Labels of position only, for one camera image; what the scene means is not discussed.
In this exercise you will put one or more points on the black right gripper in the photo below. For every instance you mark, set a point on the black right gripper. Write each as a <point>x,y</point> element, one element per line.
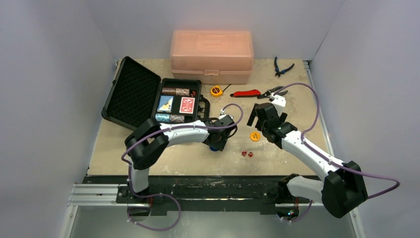
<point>260,114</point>

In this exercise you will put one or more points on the brown chip stack in case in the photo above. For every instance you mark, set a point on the brown chip stack in case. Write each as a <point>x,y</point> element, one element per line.
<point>175,91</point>

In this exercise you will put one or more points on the orange dealer button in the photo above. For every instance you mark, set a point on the orange dealer button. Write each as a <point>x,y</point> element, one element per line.
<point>255,136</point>

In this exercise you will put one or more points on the blue playing card deck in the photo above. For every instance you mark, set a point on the blue playing card deck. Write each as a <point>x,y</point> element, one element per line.
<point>165,104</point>

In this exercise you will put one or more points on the blue tan chip stack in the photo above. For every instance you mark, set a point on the blue tan chip stack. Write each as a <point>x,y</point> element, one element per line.
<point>177,118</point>

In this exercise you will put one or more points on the black table front rail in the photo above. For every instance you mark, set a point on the black table front rail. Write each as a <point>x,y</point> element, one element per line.
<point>263,194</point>

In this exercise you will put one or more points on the black poker set case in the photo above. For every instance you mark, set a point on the black poker set case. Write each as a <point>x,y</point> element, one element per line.
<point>136,91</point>

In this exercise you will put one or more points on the light blue chip stack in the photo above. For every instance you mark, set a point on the light blue chip stack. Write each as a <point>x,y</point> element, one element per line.
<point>165,118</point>

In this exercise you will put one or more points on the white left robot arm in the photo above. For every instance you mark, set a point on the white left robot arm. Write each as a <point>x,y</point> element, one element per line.
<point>146,144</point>

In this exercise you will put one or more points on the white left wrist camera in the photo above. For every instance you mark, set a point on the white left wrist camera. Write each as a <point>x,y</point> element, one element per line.
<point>225,116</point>

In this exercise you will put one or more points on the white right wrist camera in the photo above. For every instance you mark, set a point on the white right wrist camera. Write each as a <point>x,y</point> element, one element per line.
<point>277,100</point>

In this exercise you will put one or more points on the yellow tape measure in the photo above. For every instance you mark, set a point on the yellow tape measure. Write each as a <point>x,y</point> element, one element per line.
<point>217,91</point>

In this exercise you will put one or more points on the red playing card deck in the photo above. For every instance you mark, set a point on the red playing card deck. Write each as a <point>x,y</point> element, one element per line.
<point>187,105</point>

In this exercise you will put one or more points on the pink plastic toolbox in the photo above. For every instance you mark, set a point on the pink plastic toolbox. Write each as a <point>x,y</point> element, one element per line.
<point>213,57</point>

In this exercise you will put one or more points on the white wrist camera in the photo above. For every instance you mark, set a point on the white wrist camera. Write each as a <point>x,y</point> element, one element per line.
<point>277,100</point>
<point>225,116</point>

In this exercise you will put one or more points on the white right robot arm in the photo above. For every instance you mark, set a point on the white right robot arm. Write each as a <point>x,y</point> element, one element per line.
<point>340,186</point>

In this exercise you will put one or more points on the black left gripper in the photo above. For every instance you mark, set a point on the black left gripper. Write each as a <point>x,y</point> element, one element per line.
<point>220,145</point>

